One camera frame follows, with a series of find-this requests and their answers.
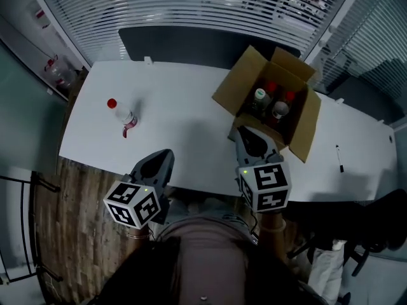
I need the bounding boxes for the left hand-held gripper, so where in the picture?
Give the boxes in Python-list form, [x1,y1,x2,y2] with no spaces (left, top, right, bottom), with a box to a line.
[103,149,176,229]

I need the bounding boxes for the person's legs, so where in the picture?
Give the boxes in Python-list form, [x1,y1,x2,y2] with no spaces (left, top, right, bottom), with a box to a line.
[165,195,255,238]

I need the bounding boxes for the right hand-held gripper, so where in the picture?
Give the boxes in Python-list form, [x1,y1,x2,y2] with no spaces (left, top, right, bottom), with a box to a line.
[228,125,293,214]

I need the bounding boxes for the whiteboard on black stand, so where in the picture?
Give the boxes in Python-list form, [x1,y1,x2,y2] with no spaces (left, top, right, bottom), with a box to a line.
[0,170,64,284]

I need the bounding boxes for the person's left forearm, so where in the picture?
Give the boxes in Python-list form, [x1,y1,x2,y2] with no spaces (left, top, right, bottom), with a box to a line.
[127,227,152,248]

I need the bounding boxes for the short dark desk divider panel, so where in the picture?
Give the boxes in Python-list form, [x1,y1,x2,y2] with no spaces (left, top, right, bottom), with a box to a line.
[327,74,407,126]

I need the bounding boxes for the long dark desk divider panel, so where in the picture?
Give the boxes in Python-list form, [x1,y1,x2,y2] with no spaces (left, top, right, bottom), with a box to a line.
[118,25,301,71]

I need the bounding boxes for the black cable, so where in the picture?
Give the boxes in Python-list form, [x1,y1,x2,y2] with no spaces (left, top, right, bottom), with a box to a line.
[247,210,260,238]

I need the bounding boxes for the black office chair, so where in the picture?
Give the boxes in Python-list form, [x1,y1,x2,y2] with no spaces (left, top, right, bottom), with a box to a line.
[282,189,407,278]

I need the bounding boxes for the clear plastic bottle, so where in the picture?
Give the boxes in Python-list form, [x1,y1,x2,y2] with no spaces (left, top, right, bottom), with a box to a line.
[251,87,273,114]

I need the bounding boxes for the brown cardboard box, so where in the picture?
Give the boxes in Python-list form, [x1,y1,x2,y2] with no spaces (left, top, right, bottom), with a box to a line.
[211,44,322,164]

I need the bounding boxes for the large clear water jug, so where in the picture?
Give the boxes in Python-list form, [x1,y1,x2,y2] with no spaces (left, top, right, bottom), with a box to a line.
[43,54,79,90]

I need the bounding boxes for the black marker pen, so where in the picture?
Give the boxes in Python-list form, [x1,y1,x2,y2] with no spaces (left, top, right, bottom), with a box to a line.
[335,144,345,173]

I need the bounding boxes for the person's torso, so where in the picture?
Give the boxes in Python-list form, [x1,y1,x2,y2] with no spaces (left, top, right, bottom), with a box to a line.
[98,224,306,305]

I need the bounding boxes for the person's right forearm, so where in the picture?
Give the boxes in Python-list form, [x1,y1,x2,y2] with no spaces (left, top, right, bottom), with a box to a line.
[257,211,289,260]

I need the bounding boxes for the white table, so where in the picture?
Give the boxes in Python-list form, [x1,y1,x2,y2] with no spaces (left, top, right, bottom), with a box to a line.
[59,60,398,203]

